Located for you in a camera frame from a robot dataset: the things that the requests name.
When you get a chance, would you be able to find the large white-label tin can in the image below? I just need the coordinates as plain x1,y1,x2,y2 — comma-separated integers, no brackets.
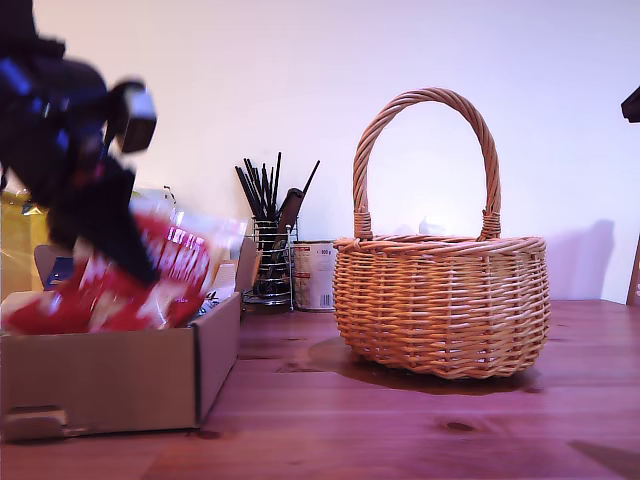
291,240,337,313

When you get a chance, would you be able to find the red Maltesers bunnies bag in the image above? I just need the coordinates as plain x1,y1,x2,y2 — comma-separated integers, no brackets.
0,199,249,335

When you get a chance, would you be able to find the wooden chair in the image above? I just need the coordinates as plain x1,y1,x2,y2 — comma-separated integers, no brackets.
625,232,640,307

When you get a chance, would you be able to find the woven wicker basket with handle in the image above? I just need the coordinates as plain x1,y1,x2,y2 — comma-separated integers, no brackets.
332,87,552,381

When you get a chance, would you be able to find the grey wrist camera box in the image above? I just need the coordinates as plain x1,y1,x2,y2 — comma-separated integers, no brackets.
115,79,160,155

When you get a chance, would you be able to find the brown cardboard box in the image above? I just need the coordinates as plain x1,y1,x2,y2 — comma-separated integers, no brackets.
0,236,259,443

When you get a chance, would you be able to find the yellow paper towel package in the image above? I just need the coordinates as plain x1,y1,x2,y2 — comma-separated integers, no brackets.
0,185,177,304

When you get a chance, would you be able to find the blue Terry's orange egg bag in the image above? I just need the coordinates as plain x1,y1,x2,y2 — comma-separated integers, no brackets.
42,255,81,292

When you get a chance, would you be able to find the brown-handled knife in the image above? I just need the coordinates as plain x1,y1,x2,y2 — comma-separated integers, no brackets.
276,188,305,236

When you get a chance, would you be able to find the chrome wire utensil holder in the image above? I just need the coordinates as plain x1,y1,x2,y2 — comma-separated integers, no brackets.
241,217,300,308

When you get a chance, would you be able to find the black chopstick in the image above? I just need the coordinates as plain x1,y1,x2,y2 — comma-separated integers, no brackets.
271,152,283,221
297,159,321,201
234,166,261,221
243,158,271,221
260,162,276,221

